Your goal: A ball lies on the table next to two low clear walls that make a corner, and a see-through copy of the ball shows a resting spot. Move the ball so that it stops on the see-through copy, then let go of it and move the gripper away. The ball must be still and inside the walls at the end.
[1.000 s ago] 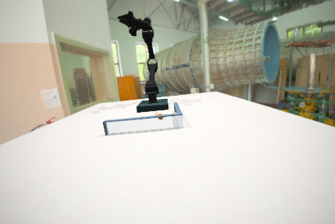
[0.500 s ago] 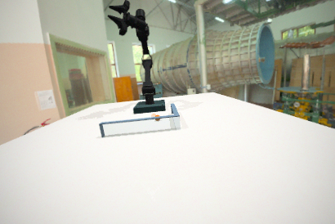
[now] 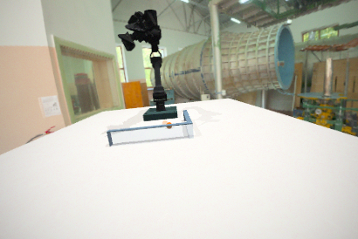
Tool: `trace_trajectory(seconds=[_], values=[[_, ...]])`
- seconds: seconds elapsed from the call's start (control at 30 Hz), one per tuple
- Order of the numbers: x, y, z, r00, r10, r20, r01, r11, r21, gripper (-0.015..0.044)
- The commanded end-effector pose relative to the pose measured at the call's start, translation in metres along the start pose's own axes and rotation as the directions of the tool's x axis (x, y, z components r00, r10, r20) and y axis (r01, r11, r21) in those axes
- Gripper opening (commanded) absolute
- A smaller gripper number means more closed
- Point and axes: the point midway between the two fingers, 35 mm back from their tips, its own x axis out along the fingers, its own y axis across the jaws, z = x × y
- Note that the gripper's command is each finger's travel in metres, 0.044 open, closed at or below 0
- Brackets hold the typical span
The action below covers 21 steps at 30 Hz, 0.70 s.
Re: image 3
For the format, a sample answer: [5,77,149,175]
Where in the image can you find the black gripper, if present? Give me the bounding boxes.
[118,12,156,51]

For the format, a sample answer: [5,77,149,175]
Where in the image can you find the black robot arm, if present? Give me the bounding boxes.
[128,10,167,112]

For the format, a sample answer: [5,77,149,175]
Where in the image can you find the blue-grey l-shaped top edge strip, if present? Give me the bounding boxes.
[107,110,193,147]

